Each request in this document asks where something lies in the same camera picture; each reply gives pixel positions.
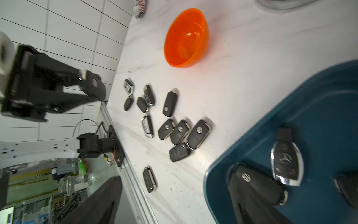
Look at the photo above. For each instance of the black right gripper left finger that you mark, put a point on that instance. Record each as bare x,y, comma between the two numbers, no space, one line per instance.
101,207

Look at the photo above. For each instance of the silver black smart key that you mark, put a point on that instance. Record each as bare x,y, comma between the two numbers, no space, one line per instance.
147,125

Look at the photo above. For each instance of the aluminium frame rail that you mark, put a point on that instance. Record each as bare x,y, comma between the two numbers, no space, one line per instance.
135,194

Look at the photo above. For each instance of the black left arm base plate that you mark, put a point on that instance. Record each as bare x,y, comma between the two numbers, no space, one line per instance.
120,155

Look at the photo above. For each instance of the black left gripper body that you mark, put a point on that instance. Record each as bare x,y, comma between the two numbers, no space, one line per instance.
32,83

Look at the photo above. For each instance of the lone black flip key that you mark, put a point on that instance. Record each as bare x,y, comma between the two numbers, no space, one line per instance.
149,179

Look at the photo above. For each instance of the black VW flip key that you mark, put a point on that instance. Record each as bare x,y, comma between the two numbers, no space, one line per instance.
198,134
267,187
180,132
166,129
170,102

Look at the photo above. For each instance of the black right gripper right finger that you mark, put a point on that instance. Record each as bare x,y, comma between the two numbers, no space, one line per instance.
250,207

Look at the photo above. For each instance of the black VW key fob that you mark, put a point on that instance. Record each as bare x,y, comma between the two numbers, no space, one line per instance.
347,184

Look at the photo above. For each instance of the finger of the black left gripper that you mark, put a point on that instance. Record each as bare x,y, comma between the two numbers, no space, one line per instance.
63,102
58,71

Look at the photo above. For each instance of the teal plastic storage box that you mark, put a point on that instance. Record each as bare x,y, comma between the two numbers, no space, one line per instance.
323,113

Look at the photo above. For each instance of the black flip key buttons up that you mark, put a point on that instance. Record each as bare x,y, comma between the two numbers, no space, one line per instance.
179,152

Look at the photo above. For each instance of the orange plastic bowl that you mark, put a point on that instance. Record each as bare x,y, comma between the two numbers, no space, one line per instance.
187,39

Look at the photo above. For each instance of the chrome Mercedes key fob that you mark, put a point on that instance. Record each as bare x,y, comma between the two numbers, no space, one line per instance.
286,159

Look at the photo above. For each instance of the black smart key fob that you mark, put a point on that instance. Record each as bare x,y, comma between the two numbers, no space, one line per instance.
142,105

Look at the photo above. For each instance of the small black key fob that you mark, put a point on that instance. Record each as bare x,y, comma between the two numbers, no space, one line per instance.
92,85

